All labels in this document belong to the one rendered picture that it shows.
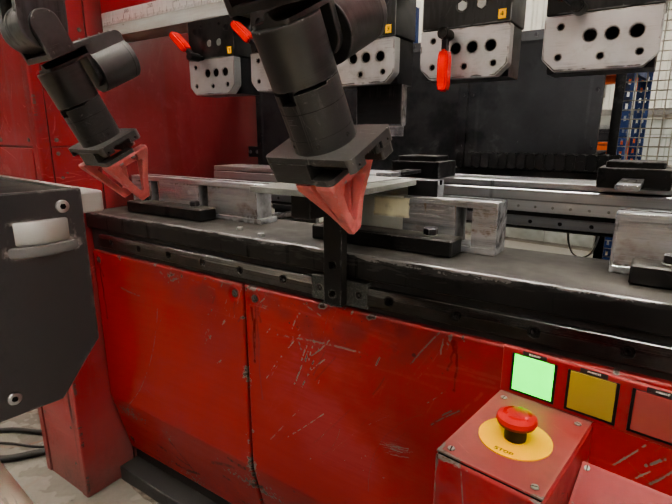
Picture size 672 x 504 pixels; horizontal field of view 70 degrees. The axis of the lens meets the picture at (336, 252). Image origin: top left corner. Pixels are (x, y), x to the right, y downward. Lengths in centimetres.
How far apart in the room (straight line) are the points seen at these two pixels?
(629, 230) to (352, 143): 54
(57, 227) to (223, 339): 81
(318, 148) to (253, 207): 77
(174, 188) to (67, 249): 99
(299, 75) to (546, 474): 41
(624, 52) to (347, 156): 52
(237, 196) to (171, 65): 63
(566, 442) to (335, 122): 39
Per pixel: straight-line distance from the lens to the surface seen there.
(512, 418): 54
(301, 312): 98
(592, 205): 111
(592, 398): 61
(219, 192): 125
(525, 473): 52
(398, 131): 97
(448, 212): 91
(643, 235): 85
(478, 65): 87
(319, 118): 41
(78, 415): 167
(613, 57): 83
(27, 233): 40
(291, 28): 39
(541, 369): 61
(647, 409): 60
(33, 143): 148
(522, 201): 114
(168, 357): 137
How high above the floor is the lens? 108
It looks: 14 degrees down
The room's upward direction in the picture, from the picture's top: straight up
